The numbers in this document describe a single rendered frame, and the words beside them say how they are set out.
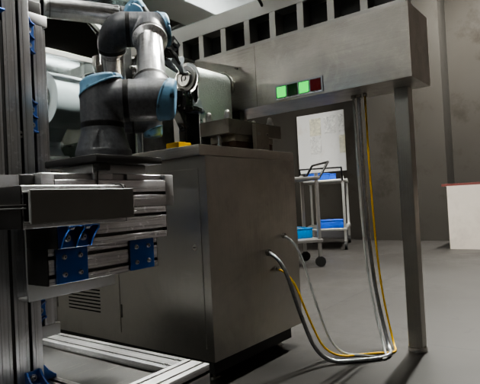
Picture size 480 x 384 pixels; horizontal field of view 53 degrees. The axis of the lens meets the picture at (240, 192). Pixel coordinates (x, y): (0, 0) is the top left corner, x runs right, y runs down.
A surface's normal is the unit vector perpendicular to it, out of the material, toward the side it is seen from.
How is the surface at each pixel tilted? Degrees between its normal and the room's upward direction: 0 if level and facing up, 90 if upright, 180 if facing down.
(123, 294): 90
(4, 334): 90
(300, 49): 90
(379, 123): 90
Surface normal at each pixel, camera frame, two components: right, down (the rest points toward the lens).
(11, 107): 0.80, -0.05
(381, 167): -0.59, 0.01
